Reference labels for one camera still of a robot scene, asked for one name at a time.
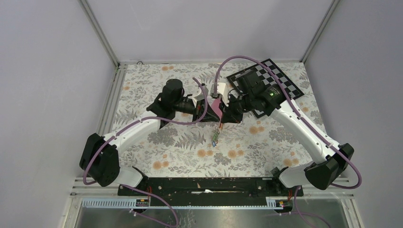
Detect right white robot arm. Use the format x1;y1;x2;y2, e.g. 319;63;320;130
218;70;355;196

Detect purple cable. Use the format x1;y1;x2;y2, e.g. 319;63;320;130
214;56;363;190
82;77;209;186

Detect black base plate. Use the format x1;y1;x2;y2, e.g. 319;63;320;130
117;177;304;207

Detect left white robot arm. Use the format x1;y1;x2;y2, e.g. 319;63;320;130
79;79;209;195

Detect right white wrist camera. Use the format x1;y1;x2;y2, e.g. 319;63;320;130
211;82;230;106

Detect black white checkerboard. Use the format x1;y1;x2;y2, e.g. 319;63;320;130
227;59;304;119

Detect pink transparent box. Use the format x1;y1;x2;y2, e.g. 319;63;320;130
211;98;222;120

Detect floral table mat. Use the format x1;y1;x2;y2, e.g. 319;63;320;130
112;63;311;177

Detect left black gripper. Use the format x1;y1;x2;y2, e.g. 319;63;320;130
173;97;220;124

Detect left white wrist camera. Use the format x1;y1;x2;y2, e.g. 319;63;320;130
191;83;209;107

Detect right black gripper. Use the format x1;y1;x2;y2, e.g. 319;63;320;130
219;93;255;124

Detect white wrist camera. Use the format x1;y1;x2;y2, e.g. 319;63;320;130
191;83;209;107
211;82;230;106

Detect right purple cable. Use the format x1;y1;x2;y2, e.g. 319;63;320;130
214;56;363;190

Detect red tag key bunch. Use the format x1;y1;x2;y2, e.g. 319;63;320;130
212;123;223;144

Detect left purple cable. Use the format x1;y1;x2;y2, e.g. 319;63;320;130
82;77;209;186

